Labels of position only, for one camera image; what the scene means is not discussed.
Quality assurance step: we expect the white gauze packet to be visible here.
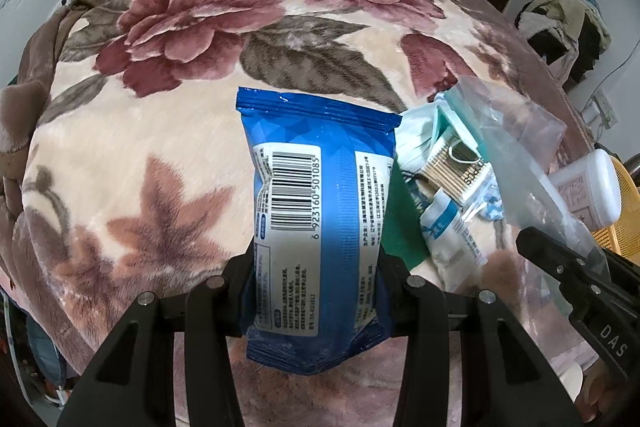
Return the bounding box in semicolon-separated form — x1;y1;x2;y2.
420;188;487;293

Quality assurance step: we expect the light blue face mask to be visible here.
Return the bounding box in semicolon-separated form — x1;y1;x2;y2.
395;94;478;174

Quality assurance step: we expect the pile of clothes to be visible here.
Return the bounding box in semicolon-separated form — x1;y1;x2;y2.
515;0;612;86

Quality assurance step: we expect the white plastic bottle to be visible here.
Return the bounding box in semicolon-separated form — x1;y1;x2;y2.
549;150;622;232

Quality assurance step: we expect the blue wet wipes pack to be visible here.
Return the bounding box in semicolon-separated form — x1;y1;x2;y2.
235;88;401;375

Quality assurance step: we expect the clear plastic zip bag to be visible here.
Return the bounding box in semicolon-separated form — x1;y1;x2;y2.
441;74;612;323

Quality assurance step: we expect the cotton swab packet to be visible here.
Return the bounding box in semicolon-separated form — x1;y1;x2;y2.
420;128;491;207

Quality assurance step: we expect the green scouring pad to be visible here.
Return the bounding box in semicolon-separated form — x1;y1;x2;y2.
382;162;428;271

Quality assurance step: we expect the right hand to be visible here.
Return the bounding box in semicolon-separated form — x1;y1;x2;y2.
575;360;639;427

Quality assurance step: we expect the floral plush blanket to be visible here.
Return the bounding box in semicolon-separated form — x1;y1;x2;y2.
0;0;601;427

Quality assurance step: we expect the blue white wavy cloth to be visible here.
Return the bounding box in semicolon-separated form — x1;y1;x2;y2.
462;178;504;222

